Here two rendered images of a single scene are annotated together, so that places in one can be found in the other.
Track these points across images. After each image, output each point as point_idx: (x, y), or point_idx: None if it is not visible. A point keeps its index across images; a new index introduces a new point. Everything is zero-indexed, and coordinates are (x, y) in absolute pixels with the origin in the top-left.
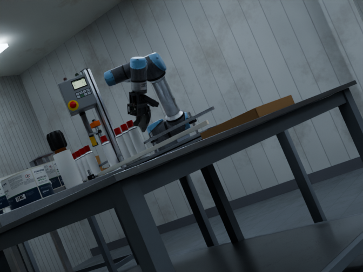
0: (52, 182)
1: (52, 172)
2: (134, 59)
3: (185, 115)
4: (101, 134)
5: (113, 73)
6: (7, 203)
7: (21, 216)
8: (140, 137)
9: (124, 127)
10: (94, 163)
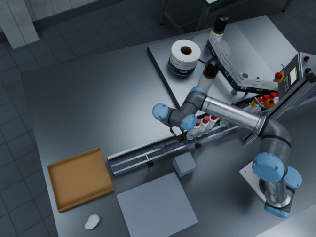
0: (228, 76)
1: (233, 75)
2: (154, 106)
3: (269, 207)
4: (260, 110)
5: (188, 94)
6: (210, 51)
7: (151, 57)
8: (190, 131)
9: (203, 119)
10: (248, 108)
